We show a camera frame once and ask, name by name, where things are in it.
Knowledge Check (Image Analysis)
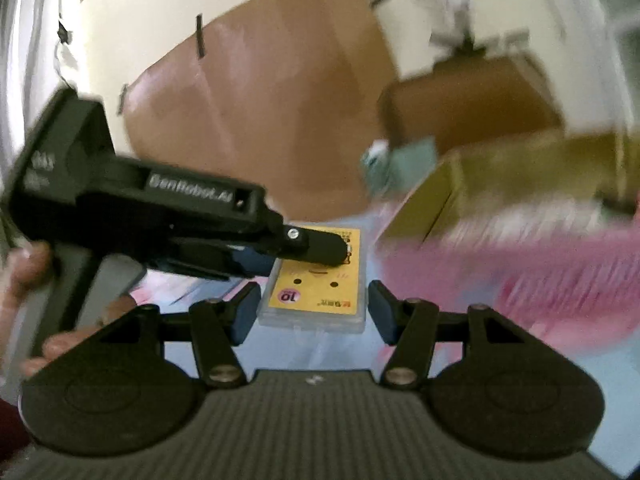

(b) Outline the dark red clothing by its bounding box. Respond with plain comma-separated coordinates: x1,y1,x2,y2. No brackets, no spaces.
0,395,28,466

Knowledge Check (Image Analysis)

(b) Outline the green sponge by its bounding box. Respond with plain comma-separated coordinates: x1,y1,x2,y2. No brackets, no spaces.
390,137,439,189

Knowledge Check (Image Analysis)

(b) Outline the pink box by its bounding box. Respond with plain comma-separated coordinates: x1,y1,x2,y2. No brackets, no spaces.
375,200,640,357

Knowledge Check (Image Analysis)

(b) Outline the person's left hand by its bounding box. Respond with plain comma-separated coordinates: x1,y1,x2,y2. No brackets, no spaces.
0,242,138,378

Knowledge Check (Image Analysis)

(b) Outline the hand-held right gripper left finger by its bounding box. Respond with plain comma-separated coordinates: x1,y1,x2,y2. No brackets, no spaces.
97,282,263,388

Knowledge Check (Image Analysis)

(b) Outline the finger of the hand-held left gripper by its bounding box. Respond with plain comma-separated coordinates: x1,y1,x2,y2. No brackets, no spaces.
145,237,282,282
265,222,349,267

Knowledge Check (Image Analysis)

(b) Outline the blue printed blanket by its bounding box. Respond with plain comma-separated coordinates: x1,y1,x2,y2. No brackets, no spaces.
125,205,640,477

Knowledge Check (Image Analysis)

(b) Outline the yellow tissue packet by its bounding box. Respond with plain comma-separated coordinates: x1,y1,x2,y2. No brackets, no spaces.
257,227,369,336

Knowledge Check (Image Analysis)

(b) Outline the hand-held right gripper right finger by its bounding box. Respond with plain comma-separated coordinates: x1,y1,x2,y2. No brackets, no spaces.
368,280,536,388

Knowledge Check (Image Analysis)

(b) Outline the large brown cardboard sheet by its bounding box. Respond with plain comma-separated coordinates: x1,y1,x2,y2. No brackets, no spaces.
122,0,402,222

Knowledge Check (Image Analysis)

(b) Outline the black branch wall sticker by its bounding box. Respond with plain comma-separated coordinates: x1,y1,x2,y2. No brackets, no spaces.
325,0,531,57

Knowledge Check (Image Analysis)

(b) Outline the small brown cardboard box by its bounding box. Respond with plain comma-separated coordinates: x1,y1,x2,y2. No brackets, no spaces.
377,55,567,162

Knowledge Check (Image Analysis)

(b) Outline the open yellowish cardboard box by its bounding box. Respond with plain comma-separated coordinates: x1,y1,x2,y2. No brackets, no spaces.
385,130,640,247

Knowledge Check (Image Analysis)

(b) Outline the green and white package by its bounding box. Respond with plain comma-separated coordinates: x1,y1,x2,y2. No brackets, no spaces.
361,140,392,197

